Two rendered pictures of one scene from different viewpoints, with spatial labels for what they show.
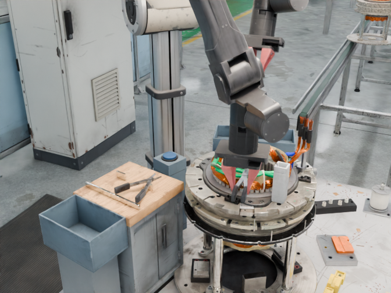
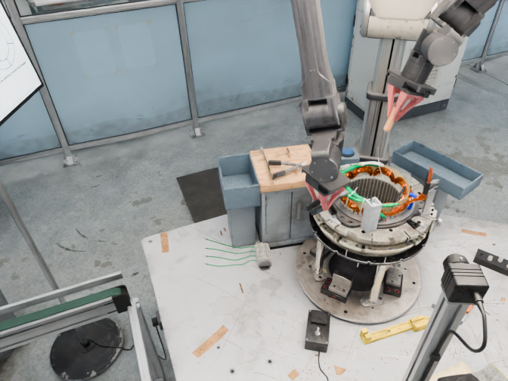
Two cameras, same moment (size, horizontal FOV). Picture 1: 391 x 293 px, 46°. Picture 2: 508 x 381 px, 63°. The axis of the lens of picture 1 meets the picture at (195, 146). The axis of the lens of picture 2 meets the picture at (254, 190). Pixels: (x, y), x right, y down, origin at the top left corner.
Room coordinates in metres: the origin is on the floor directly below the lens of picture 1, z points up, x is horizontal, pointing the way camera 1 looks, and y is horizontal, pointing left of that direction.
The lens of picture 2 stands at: (0.17, -0.49, 1.84)
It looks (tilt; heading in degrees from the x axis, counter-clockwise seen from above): 40 degrees down; 44
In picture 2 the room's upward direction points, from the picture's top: 2 degrees counter-clockwise
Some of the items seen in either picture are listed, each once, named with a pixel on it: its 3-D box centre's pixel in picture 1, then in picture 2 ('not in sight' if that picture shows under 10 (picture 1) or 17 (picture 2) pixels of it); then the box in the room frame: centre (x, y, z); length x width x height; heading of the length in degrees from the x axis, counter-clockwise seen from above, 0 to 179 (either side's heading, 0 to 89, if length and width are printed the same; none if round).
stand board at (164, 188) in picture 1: (130, 190); (286, 166); (0.98, 0.16, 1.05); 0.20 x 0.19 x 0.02; 144
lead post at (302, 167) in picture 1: (303, 149); (429, 197); (1.02, -0.27, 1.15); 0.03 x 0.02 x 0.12; 142
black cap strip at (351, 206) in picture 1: (332, 206); (500, 264); (1.31, -0.46, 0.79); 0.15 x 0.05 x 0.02; 98
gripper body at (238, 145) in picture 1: (243, 139); (326, 167); (0.81, -0.09, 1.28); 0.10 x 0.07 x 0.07; 76
